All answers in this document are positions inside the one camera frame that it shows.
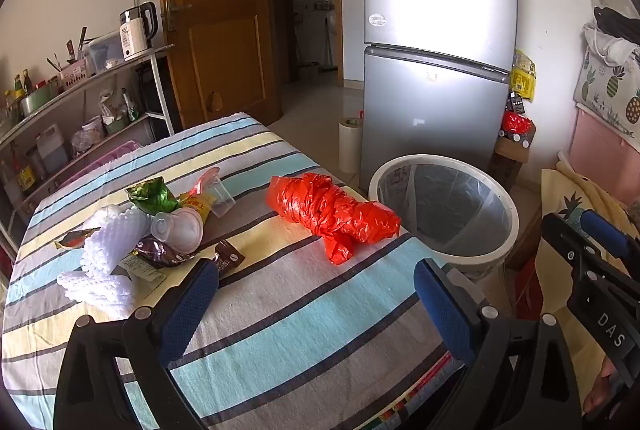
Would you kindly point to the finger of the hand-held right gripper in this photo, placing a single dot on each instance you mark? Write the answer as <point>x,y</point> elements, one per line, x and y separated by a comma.
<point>602,232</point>
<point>570,245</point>

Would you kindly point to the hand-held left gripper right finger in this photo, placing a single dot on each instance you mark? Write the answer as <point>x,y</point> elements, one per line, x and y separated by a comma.
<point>445,315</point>

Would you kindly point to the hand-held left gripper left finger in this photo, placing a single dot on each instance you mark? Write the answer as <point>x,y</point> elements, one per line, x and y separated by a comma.
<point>192,310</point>

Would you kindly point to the large brown coffee sachet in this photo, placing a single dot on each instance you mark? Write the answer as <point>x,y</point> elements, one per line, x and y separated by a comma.
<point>162,254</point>

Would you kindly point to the small brown coffee sachet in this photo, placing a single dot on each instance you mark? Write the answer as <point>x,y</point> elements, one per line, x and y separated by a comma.
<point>229,256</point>

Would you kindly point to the long white sachet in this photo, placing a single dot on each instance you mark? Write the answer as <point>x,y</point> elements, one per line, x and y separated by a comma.
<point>140,269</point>

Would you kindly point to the white trash bin clear liner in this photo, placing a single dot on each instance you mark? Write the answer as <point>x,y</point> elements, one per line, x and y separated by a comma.
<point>490,230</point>

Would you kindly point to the small clear jelly cup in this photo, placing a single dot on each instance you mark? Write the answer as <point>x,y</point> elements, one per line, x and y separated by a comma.
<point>177,230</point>

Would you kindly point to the white foam fruit net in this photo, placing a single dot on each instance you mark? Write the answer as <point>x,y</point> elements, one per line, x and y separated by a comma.
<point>112,237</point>
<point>95,292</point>

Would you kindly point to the yellow snack packet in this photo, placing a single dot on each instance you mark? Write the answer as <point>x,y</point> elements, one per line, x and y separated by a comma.
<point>195,202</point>

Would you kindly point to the large clear cup red lid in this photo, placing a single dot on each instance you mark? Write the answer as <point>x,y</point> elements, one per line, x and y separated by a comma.
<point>220,197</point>

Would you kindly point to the green snack packet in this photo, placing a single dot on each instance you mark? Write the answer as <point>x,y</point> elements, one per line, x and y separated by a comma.
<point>152,195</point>

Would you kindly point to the gold snack packet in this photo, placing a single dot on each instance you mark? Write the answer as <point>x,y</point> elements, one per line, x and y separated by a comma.
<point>70,240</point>

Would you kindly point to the person's right hand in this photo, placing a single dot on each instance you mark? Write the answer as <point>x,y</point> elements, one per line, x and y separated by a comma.
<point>602,385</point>

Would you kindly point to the yellow pineapple blanket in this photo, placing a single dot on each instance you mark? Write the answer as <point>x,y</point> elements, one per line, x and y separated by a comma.
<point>555,285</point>

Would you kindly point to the pink cabinet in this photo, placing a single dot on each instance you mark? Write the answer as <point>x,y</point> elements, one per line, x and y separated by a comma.
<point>605,160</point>

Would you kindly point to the multicoloured cloth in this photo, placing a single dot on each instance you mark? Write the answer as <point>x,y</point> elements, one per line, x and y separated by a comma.
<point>425,390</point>

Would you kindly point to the cardboard box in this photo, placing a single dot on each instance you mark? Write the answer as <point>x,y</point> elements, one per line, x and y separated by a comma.
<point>510,163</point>

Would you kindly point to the striped tablecloth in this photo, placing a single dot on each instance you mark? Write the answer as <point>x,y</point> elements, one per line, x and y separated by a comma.
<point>300,325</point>

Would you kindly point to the small red plastic bag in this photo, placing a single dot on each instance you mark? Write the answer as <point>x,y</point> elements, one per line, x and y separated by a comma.
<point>516,123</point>

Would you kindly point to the pineapple print cloth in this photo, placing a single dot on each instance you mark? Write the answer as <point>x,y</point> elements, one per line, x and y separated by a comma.
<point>607,85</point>

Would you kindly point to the pink plastic basket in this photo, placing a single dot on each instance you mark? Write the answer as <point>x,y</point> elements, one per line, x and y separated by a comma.
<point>100,165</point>

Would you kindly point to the hanging yellow packets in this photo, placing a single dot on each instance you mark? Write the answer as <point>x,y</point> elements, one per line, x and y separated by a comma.
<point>524,78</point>

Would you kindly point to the white paper roll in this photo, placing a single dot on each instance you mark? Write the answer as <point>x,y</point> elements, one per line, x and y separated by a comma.
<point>350,145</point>

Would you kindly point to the silver refrigerator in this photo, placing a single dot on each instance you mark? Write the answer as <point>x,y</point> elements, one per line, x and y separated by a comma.
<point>425,110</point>

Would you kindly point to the black clothes pile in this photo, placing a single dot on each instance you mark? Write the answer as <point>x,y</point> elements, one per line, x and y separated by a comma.
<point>617,23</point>

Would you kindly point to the green glass bottle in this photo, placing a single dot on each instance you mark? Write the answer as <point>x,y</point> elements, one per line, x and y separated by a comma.
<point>131,108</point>

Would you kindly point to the white plastic jug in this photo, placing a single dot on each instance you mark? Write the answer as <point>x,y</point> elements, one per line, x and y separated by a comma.
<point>51,153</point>

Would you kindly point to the yellow label bottle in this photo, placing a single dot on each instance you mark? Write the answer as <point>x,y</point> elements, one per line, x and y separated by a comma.
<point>25,177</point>

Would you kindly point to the metal shelf rack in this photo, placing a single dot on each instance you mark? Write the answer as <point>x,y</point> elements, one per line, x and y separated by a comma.
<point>75,85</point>

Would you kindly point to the green pot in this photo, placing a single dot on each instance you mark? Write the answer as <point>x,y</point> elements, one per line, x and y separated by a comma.
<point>40,103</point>

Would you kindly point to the pink utensil holder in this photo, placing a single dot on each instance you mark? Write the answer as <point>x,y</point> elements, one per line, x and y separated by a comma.
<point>75,75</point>

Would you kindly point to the clear storage box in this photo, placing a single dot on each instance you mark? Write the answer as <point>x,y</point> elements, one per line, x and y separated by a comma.
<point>102,53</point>

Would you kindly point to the wooden door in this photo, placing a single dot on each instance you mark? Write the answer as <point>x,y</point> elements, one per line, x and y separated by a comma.
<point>220,35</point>

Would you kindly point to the white electric kettle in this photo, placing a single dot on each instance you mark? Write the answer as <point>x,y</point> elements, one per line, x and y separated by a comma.
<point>135,35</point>

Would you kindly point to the dark sauce bottle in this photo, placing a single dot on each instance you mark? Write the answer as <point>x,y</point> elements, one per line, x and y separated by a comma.
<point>22,85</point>

